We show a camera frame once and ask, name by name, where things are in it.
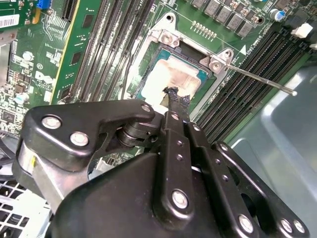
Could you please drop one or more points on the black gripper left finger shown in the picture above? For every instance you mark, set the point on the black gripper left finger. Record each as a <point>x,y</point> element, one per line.
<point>74,119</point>

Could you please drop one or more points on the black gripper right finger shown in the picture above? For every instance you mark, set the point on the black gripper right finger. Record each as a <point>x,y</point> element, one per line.
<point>223,178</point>

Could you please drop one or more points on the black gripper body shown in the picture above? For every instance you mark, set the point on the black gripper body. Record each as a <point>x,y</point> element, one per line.
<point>111,198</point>

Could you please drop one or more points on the metal CPU socket cover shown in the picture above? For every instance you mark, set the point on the metal CPU socket cover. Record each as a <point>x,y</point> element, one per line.
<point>146,55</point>

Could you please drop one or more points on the thin metal locking lever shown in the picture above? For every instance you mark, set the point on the thin metal locking lever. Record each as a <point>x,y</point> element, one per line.
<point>260,79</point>
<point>121,93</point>

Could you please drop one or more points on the silver CPU chip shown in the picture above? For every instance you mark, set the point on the silver CPU chip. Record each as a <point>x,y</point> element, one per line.
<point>178,74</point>

